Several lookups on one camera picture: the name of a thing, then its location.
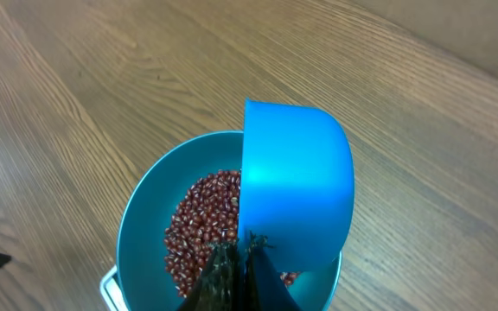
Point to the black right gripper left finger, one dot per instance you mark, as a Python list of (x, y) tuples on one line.
[(217, 286)]

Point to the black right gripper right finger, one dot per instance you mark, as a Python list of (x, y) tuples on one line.
[(263, 288)]

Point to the blue plastic measuring scoop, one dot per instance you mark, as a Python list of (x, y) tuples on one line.
[(297, 190)]

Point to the red beans in bowl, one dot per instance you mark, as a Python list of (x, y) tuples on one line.
[(207, 215)]

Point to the blue metal bowl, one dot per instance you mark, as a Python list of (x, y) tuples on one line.
[(145, 283)]

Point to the white digital kitchen scale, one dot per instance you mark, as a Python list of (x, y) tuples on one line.
[(111, 291)]

